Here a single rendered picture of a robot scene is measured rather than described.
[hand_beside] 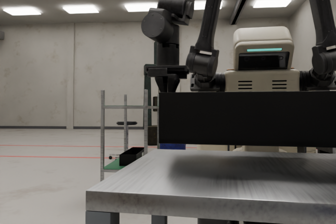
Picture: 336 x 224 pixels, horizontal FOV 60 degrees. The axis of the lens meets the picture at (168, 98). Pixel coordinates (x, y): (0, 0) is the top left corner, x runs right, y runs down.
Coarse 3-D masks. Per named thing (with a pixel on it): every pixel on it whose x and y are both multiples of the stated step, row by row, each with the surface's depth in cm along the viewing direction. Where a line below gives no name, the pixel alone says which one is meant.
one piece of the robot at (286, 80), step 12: (216, 72) 117; (228, 72) 112; (240, 72) 111; (252, 72) 110; (264, 72) 109; (276, 72) 108; (288, 72) 108; (300, 72) 109; (216, 84) 114; (228, 84) 112; (240, 84) 112; (252, 84) 110; (264, 84) 110; (276, 84) 109; (288, 84) 108; (300, 84) 108
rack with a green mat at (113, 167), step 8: (104, 96) 280; (144, 96) 274; (104, 104) 280; (144, 104) 273; (144, 112) 273; (144, 120) 273; (144, 128) 273; (144, 136) 272; (144, 144) 272; (144, 152) 272; (104, 168) 277; (112, 168) 277; (120, 168) 277
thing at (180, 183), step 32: (160, 160) 67; (192, 160) 67; (224, 160) 67; (256, 160) 67; (288, 160) 67; (320, 160) 67; (96, 192) 43; (128, 192) 42; (160, 192) 42; (192, 192) 42; (224, 192) 42; (256, 192) 42; (288, 192) 42; (320, 192) 42
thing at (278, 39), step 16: (240, 32) 111; (256, 32) 109; (272, 32) 108; (288, 32) 108; (240, 48) 106; (256, 48) 105; (272, 48) 104; (288, 48) 103; (240, 64) 110; (256, 64) 109; (272, 64) 108; (288, 64) 108
